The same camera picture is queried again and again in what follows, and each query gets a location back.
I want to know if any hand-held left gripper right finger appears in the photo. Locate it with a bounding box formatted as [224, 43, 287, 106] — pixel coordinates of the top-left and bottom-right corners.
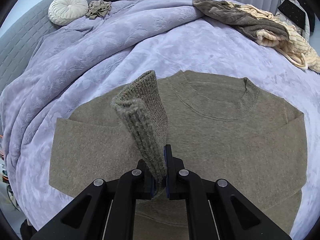
[163, 144, 293, 240]

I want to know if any lavender plush blanket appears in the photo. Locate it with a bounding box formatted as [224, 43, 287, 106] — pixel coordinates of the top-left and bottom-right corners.
[0, 0, 320, 240]

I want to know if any black and white pillow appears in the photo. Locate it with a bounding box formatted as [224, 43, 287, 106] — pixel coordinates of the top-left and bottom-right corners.
[277, 0, 307, 30]

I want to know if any olive knit sweater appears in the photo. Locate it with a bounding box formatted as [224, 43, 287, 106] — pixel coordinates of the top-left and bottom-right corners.
[49, 70, 308, 240]

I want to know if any grey quilted headboard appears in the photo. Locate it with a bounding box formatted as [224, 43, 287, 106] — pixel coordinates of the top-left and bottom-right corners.
[0, 0, 99, 90]

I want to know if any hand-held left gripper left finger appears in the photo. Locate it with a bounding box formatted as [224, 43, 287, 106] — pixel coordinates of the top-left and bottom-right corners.
[31, 159, 157, 240]

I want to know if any cream striped fleece garment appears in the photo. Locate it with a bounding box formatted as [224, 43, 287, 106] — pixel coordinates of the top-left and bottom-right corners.
[226, 1, 320, 73]

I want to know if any small tan crumpled cloth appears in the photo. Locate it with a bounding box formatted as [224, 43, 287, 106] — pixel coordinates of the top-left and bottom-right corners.
[85, 0, 112, 20]

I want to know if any round white pleated cushion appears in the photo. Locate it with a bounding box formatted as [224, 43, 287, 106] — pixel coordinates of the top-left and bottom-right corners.
[48, 0, 89, 26]

